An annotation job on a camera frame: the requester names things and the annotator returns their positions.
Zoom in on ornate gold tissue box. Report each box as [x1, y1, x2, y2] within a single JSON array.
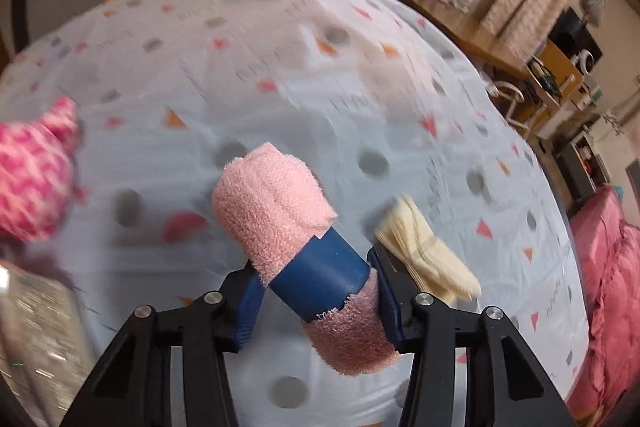
[[1, 261, 94, 426]]

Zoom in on pink spotted plush toy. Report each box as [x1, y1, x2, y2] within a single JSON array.
[[1, 96, 80, 243]]

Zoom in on cream cloth bundle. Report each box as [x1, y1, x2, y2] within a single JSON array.
[[375, 195, 482, 306]]

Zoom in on wooden side desk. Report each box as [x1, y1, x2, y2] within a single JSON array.
[[398, 0, 584, 108]]

